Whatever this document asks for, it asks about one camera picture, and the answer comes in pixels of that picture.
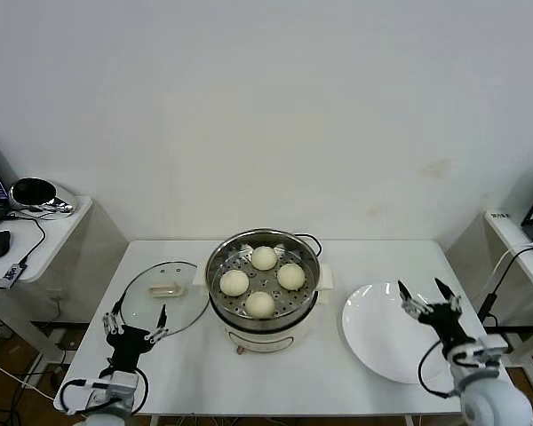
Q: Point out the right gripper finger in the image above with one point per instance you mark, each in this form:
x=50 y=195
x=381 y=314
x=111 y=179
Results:
x=411 y=304
x=453 y=302

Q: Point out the white side table with label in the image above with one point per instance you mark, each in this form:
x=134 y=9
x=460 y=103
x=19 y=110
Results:
x=506 y=235

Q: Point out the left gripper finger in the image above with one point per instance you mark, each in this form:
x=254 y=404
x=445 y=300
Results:
x=163 y=317
x=111 y=323

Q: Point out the white round plate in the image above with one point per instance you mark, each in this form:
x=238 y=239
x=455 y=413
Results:
x=373 y=328

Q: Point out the round glass pot lid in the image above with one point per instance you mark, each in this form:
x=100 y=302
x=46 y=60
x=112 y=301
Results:
x=182 y=306

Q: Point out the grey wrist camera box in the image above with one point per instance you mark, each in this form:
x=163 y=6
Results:
x=117 y=384
x=490 y=346

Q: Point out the white power socket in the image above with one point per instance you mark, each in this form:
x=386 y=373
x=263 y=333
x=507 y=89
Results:
x=58 y=295

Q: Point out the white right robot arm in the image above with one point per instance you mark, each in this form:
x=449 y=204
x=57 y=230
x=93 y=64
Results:
x=493 y=399

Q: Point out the stainless steel steamer basket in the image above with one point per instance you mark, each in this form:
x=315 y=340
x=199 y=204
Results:
x=222 y=262

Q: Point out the grey usb adapter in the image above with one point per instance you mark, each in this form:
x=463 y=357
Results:
x=11 y=275

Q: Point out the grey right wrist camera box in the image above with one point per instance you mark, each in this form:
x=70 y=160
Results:
x=490 y=346

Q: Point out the white steamed baozi bun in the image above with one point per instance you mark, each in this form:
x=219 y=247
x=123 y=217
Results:
x=260 y=305
x=291 y=276
x=234 y=282
x=264 y=257

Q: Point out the cream electric cooking pot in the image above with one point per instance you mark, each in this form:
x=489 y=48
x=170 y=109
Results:
x=266 y=339

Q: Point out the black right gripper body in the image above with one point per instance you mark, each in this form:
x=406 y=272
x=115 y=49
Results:
x=444 y=319

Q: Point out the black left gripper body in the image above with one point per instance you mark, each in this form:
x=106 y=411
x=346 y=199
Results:
x=126 y=341

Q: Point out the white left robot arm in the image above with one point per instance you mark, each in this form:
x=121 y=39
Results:
x=106 y=412

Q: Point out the small printed table label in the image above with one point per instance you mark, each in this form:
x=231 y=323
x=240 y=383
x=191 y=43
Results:
x=499 y=216

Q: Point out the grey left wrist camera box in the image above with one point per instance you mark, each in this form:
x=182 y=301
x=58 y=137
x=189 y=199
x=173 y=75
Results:
x=117 y=384

